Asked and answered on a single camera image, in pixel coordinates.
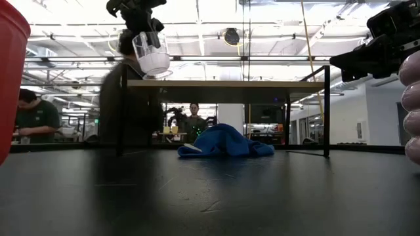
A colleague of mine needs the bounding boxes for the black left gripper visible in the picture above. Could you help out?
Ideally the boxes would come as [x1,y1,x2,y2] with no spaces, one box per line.
[106,0,167,49]

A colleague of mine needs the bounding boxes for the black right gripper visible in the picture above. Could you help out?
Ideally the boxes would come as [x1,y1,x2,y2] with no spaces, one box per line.
[329,0,420,83]

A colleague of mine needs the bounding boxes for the clear glass cup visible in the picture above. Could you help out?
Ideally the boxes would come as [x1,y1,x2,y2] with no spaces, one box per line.
[131,31,174,81]

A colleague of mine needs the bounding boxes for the red plastic mug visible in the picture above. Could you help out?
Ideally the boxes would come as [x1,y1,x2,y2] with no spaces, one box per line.
[0,0,32,167]

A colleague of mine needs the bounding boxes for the person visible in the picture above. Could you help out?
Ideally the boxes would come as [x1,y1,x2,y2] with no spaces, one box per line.
[182,102,209,144]
[12,88,62,145]
[97,28,166,149]

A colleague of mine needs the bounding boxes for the black monitor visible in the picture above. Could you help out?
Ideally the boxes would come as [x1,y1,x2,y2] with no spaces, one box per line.
[243,104,287,125]

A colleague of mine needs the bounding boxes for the blue cloth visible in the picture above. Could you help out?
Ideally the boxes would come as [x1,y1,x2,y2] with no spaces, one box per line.
[177,123,276,159]

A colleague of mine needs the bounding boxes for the yellow hanging cord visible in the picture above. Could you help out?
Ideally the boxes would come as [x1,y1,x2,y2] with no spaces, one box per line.
[299,0,326,127]

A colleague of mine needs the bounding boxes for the black ceiling cable reel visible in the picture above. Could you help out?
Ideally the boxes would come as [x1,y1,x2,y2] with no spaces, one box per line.
[222,28,242,47]

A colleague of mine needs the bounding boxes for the wooden shelf with black frame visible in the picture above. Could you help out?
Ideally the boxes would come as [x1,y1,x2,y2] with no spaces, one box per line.
[115,63,331,158]

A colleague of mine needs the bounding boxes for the black hanging cable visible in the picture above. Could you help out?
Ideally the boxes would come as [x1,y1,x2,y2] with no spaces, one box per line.
[241,0,253,81]

